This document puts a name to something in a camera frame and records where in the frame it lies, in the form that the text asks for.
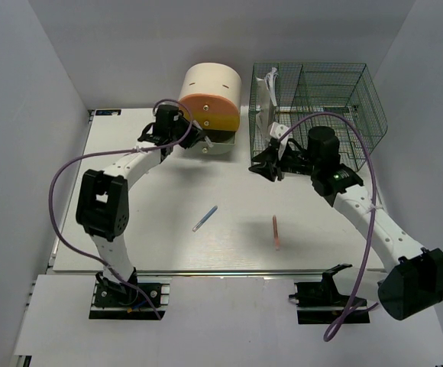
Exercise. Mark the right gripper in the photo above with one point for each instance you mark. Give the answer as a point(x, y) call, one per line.
point(268, 172)

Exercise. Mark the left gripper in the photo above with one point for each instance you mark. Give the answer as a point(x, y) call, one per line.
point(195, 136)

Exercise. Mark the round drawer storage box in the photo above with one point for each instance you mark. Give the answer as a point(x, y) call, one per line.
point(212, 92)

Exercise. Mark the white paper booklet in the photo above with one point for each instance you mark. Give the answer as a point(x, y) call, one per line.
point(267, 103)

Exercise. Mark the orange pen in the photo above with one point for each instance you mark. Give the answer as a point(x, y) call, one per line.
point(276, 237)

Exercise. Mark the blue pen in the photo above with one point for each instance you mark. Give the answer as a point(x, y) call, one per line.
point(202, 221)

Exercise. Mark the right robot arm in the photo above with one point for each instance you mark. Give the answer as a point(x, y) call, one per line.
point(412, 279)

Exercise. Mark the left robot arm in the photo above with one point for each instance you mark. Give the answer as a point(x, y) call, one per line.
point(103, 204)

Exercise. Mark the black label sticker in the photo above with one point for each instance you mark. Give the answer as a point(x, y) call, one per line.
point(108, 112)

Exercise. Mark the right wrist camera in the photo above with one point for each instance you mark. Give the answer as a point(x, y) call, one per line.
point(278, 131)

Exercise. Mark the green wire mesh organizer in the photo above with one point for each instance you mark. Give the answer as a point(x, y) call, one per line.
point(341, 96)

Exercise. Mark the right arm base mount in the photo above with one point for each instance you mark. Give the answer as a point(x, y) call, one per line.
point(319, 302)

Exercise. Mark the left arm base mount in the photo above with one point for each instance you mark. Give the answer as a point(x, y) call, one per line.
point(108, 304)

